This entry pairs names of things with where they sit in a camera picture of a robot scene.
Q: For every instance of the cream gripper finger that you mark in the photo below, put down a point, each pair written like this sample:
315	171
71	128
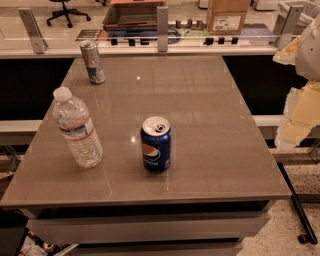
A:
300	115
286	56

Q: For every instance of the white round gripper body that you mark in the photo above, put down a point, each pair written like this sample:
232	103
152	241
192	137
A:
309	53

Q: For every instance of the blue pepsi can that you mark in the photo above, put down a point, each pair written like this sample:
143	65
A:
156	143

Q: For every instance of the silver redbull can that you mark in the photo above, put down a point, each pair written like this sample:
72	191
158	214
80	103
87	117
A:
91	57

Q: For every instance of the brown cardboard box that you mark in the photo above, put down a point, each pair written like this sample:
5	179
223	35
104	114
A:
226	17

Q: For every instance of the black floor bar with wheel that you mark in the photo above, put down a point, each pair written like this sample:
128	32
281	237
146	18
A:
297	200

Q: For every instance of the glass railing with metal posts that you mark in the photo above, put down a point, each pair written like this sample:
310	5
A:
28	31

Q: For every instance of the grey tray on floor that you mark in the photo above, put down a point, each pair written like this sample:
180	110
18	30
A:
132	13

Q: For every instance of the clear plastic water bottle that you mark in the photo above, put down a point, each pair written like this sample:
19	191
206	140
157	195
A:
74	121

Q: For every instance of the black office chair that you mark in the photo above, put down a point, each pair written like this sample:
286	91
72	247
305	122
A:
66	13

